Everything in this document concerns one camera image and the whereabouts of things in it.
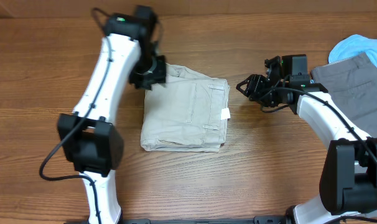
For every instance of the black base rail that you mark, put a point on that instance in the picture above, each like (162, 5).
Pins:
(201, 221)

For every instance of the beige khaki shorts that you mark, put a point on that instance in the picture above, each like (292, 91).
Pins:
(188, 114)

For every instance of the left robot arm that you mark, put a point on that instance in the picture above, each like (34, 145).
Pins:
(88, 136)

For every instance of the grey shorts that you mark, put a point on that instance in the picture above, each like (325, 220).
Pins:
(352, 84)

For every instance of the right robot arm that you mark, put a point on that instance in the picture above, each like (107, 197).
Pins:
(348, 184)

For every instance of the light blue garment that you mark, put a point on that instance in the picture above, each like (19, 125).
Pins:
(352, 46)

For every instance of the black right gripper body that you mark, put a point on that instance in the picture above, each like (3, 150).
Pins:
(271, 98)

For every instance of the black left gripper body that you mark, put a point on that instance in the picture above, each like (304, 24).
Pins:
(149, 70)

